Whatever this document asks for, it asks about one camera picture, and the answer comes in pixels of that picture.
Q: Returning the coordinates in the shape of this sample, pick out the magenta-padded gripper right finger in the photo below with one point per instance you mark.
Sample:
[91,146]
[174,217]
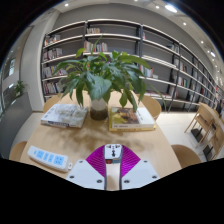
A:
[140,174]

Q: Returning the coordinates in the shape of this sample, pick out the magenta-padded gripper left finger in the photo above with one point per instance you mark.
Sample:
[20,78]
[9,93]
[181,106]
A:
[85,175]

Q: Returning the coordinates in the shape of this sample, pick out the small white charger block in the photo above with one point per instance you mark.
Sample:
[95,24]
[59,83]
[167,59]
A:
[113,155]

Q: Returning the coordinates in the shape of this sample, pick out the white power strip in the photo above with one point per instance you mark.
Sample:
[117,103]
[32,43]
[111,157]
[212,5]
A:
[48,157]

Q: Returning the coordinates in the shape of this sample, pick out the round-backed wooden chair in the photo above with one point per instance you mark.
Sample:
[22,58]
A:
[153,106]
[18,151]
[185,156]
[50,103]

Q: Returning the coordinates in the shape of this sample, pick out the yellow-edged picture book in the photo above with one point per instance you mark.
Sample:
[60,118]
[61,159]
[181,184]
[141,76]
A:
[130,119]

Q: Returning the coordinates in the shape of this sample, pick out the white and blue book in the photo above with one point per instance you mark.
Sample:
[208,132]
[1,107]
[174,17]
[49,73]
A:
[63,115]

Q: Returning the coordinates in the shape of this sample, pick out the green potted plant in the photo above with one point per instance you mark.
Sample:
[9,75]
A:
[100,80]

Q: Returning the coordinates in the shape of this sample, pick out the small background green plant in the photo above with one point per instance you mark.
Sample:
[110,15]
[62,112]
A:
[19,88]

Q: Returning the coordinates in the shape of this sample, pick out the grey bookshelf unit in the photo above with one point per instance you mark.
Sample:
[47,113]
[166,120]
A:
[66,31]

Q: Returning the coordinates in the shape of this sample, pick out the ceiling spot lights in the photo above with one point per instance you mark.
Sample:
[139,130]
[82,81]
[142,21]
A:
[170,8]

